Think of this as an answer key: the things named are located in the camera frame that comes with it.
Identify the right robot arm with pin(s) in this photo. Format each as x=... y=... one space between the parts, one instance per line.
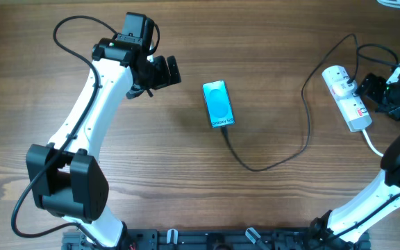
x=343 y=227

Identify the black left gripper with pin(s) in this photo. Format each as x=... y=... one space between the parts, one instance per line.
x=163 y=78

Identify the white power strip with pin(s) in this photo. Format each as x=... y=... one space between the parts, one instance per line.
x=349 y=103

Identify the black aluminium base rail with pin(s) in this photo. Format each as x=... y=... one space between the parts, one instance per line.
x=290 y=238

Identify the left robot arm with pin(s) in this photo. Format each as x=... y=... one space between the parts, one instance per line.
x=65 y=177

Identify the white charger plug adapter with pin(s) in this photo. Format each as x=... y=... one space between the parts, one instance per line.
x=343 y=89

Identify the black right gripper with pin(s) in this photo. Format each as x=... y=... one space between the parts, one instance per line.
x=373 y=92

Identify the teal Galaxy smartphone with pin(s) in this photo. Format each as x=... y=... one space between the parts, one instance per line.
x=218 y=104

